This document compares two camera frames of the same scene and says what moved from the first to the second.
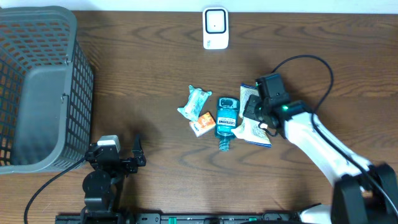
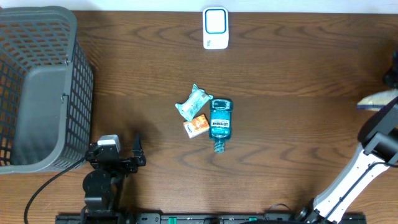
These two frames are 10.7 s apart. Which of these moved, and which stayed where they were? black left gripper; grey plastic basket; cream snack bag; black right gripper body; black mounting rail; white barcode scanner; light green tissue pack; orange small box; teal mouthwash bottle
Moved: teal mouthwash bottle; black right gripper body; orange small box; light green tissue pack; cream snack bag
Stayed: black mounting rail; grey plastic basket; black left gripper; white barcode scanner
